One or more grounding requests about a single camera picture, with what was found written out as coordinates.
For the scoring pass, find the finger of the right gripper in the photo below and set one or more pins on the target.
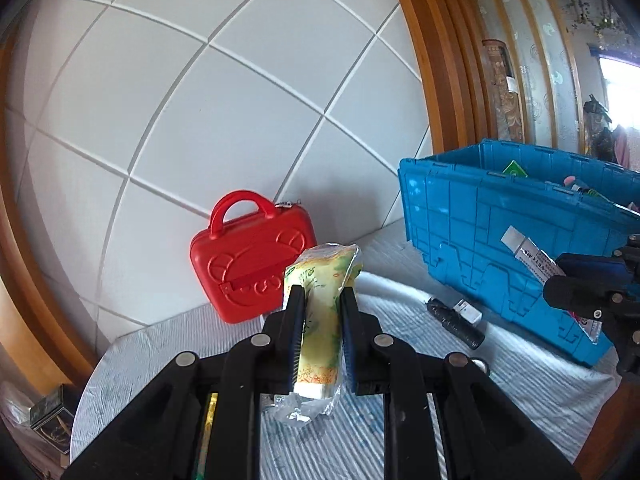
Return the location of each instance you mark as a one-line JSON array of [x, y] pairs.
[[588, 299], [625, 307]]

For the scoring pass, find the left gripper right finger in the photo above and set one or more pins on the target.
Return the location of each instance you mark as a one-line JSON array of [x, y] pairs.
[[443, 417]]

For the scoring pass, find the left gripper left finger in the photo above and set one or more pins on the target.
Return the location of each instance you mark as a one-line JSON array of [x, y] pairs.
[[200, 418]]

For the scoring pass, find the white tube with label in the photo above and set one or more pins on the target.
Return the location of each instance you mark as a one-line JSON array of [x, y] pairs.
[[543, 268]]

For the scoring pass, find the small white medicine box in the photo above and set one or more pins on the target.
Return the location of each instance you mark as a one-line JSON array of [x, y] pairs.
[[468, 312]]

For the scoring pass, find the yellow green tube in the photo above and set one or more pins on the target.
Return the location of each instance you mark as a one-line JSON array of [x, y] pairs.
[[322, 272]]

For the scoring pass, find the patterned white bed cover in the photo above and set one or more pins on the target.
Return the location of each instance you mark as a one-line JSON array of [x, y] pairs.
[[561, 397]]

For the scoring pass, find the dark box beside bed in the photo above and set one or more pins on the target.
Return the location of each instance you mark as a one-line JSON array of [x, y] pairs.
[[52, 417]]

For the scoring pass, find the black cylindrical bottle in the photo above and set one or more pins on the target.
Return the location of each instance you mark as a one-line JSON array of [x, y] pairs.
[[454, 324]]

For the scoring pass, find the blue plastic crate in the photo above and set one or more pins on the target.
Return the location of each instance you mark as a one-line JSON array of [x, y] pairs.
[[457, 206]]

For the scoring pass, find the red bear carry case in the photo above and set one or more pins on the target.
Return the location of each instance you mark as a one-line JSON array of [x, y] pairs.
[[241, 257]]

